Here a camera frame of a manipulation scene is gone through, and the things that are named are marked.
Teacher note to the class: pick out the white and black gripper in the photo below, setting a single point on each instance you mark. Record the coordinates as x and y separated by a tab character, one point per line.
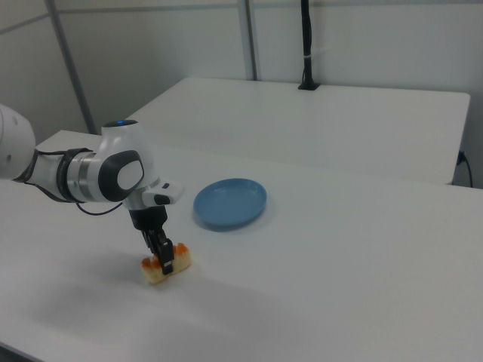
151	216

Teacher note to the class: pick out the orange glazed bread loaf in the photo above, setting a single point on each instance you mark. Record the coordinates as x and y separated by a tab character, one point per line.
182	263

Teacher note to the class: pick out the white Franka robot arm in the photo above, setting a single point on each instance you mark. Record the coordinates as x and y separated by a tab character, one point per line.
128	177

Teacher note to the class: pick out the blue round plate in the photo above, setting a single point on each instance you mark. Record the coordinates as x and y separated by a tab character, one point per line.
230	203

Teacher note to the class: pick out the white side table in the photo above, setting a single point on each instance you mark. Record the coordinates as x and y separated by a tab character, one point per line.
302	124

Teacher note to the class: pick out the black pole with clamp base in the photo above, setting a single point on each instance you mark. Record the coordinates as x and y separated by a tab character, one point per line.
307	37

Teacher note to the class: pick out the grey metal partition post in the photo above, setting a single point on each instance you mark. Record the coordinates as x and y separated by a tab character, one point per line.
252	37
71	68

